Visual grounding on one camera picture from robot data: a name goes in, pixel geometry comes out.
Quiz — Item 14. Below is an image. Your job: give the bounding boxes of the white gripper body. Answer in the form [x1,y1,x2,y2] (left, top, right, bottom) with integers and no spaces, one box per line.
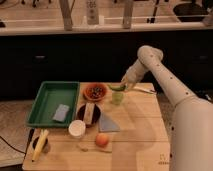
[125,60,148,84]

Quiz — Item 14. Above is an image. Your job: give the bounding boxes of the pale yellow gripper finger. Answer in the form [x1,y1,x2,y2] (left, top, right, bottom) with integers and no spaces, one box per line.
[120,76,128,87]

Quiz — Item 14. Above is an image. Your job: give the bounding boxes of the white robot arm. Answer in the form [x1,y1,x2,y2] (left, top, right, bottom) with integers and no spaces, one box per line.
[121,45,213,171]

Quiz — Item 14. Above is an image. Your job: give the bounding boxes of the green plastic cup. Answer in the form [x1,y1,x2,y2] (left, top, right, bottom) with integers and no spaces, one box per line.
[112,91,124,105]

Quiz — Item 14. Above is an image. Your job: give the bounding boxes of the white cup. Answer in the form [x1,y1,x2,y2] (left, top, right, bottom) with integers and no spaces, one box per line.
[68,120,86,138]

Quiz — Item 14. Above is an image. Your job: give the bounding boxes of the orange bowl with beans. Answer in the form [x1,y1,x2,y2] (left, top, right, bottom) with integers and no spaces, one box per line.
[83,83,107,102]

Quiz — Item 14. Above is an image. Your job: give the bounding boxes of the beige block in bowl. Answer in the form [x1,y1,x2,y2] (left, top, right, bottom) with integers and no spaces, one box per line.
[83,103,95,125]

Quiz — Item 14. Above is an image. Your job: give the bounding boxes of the dark brown bowl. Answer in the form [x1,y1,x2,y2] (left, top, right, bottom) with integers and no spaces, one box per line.
[77,103,101,127]

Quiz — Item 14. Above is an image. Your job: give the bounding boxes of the blue triangular cloth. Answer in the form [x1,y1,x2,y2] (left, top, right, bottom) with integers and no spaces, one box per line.
[99,113,120,132]

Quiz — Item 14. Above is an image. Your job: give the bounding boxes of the orange fruit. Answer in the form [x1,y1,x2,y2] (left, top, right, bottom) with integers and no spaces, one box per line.
[95,133,109,147]

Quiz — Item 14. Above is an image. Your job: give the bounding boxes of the blue sponge in tray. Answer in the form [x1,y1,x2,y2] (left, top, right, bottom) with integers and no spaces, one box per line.
[53,104,70,122]

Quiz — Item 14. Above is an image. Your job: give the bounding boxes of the green plastic tray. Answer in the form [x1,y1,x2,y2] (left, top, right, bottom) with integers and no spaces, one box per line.
[26,81,80,128]

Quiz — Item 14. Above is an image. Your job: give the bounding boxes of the wooden spoon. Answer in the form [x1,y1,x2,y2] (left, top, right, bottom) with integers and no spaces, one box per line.
[76,144,112,153]

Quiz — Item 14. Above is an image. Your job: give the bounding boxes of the black office chair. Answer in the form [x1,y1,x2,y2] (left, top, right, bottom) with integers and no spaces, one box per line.
[173,3,208,22]

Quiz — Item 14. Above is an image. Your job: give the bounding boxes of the small black bowl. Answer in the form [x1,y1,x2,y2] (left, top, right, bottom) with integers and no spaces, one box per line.
[32,137,50,153]

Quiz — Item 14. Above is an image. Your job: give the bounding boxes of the black cable left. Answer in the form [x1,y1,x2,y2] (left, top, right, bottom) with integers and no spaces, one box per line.
[0,128,35,158]

